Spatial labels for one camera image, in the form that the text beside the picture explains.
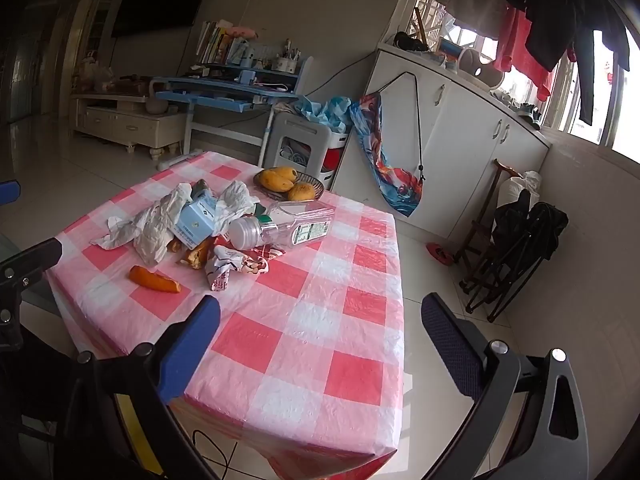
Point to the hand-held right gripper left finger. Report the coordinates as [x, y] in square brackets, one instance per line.
[192, 345]

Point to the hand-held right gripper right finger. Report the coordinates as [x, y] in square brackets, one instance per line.
[450, 345]

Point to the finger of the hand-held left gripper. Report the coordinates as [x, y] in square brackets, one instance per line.
[30, 260]
[9, 193]

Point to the light blue tissue box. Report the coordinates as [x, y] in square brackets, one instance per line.
[195, 220]

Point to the orange peel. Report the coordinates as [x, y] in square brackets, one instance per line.
[199, 255]
[155, 280]

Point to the red white snack wrapper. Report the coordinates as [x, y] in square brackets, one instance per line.
[225, 265]

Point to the red round floor item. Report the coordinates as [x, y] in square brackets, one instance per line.
[440, 254]

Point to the pink checked tablecloth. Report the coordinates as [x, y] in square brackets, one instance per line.
[300, 310]

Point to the white plastic bag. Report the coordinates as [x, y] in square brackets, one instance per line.
[157, 225]

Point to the cream television stand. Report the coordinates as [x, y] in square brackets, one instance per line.
[125, 122]

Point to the black folding chair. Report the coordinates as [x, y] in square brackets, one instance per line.
[540, 230]

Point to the pile of bags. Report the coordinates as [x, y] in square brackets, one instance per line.
[95, 74]

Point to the white plastic wrapper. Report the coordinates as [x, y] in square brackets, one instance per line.
[235, 202]

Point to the clear plastic bottle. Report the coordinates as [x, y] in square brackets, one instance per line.
[300, 225]

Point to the round kettlebell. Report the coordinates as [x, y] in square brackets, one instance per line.
[157, 106]

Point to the white sack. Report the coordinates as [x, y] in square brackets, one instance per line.
[520, 187]

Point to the yellow mango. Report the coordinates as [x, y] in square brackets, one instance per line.
[286, 172]
[274, 181]
[301, 192]

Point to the wooden chair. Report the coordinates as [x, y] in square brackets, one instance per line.
[504, 167]

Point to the white cabinet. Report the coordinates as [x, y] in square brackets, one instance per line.
[465, 150]

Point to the blue study desk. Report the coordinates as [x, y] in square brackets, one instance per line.
[225, 94]

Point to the white plastic stool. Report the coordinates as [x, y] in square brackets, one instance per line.
[300, 127]

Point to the row of books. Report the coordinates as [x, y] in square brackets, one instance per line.
[217, 42]

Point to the blue plastic bag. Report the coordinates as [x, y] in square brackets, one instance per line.
[325, 112]

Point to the white kettle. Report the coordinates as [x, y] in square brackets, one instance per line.
[477, 67]

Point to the pink toy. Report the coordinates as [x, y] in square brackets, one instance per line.
[243, 33]

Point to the window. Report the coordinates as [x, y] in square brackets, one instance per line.
[615, 110]

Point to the white pen holder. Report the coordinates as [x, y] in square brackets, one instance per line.
[286, 63]

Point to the black cloth item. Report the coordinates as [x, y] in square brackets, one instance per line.
[407, 42]

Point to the red hanging garment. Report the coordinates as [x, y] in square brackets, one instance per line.
[520, 45]

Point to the white hanging garment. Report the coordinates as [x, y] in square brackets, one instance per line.
[470, 5]

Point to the black hanging garment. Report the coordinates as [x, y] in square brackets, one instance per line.
[550, 5]

